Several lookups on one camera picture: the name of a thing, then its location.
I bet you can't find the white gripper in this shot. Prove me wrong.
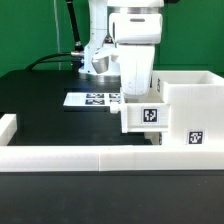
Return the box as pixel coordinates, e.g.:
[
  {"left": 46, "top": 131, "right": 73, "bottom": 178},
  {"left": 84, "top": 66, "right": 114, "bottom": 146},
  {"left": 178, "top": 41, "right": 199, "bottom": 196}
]
[{"left": 109, "top": 13, "right": 162, "bottom": 98}]

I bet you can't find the white drawer box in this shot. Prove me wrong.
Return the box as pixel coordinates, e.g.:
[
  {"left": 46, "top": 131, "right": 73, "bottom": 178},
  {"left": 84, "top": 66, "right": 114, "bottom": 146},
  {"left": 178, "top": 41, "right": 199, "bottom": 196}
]
[
  {"left": 144, "top": 132, "right": 162, "bottom": 145},
  {"left": 110, "top": 89, "right": 170, "bottom": 133}
]

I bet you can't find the white drawer cabinet frame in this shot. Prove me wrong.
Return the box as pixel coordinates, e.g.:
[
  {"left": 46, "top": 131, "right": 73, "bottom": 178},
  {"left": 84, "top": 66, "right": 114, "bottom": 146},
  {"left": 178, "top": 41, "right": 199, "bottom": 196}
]
[{"left": 152, "top": 71, "right": 224, "bottom": 147}]

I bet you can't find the white front drawer box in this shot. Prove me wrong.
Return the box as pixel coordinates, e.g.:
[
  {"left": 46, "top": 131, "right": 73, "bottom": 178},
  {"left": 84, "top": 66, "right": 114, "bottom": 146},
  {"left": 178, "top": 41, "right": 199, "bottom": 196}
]
[{"left": 144, "top": 132, "right": 162, "bottom": 145}]

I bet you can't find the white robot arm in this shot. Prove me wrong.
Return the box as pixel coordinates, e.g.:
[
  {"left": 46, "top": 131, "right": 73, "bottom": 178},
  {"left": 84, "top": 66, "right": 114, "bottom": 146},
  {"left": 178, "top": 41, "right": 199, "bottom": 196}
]
[{"left": 79, "top": 0, "right": 164, "bottom": 98}]

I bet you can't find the white marker tag sheet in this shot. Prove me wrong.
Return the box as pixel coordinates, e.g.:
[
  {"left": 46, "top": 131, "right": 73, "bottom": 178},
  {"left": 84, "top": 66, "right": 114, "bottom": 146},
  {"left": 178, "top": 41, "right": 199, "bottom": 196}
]
[{"left": 63, "top": 92, "right": 120, "bottom": 107}]

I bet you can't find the white U-shaped fence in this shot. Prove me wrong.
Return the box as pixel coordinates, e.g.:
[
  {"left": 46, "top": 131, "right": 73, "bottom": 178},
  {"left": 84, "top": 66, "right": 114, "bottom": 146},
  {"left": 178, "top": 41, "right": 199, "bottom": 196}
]
[{"left": 0, "top": 114, "right": 224, "bottom": 172}]

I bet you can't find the black cable bundle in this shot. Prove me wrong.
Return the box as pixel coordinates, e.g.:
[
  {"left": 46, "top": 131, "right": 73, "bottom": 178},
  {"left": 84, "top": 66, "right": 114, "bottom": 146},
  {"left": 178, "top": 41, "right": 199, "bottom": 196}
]
[{"left": 25, "top": 0, "right": 85, "bottom": 71}]

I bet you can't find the grey vertical cable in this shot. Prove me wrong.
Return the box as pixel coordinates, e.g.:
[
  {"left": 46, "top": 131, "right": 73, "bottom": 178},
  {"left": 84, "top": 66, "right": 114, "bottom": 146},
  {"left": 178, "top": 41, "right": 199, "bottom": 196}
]
[{"left": 53, "top": 0, "right": 62, "bottom": 71}]

